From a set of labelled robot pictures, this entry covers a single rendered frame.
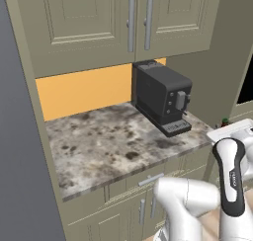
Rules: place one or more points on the black coffee machine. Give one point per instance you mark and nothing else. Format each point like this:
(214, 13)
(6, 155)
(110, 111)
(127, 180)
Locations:
(158, 87)

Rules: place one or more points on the wide beige cupboard door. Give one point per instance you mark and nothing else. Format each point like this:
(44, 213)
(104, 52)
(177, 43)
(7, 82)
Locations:
(79, 24)

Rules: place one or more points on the narrow beige cupboard door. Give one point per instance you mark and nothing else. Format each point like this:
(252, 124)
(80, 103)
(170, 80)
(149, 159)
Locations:
(181, 17)

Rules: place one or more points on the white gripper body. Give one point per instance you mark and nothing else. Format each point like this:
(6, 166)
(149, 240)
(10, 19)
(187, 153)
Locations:
(227, 131)

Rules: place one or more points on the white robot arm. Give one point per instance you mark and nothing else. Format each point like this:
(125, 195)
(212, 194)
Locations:
(184, 199)

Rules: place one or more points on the red bottle with dark cap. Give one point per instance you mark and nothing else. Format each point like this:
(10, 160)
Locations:
(225, 122)

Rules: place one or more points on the beige drawer front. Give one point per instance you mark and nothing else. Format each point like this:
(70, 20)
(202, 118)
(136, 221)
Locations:
(131, 180)
(191, 161)

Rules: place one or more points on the beige base cupboard door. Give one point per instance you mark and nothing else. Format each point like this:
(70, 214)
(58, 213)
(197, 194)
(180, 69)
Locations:
(108, 218)
(158, 215)

